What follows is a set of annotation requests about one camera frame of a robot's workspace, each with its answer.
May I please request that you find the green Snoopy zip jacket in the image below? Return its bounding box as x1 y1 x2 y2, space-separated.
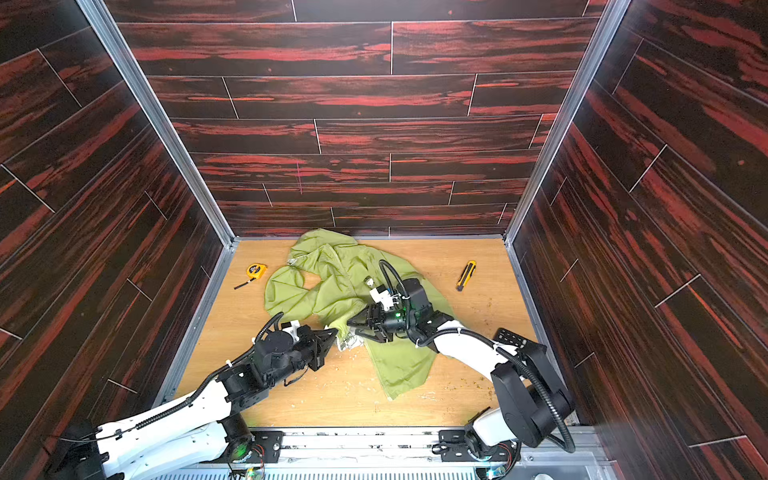
264 229 453 399

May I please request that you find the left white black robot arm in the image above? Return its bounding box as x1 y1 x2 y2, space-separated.
43 315 338 479

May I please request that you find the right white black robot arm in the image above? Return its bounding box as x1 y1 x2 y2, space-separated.
347 260 576 461

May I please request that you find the yellow tape measure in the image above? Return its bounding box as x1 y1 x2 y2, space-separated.
234 263 267 290

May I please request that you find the yellow black utility knife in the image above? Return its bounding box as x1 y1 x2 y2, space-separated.
456 260 477 292

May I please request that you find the dark grey calculator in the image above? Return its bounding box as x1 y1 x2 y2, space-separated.
493 328 529 350

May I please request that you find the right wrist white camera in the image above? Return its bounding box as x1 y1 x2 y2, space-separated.
370 285 394 310

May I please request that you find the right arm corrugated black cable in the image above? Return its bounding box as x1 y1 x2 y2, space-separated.
416 326 577 454

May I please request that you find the aluminium front rail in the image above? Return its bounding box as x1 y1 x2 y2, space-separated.
151 427 618 479

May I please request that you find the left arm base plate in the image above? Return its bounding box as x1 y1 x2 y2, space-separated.
221 430 285 464

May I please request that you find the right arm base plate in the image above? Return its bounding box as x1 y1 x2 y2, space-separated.
431 429 521 463

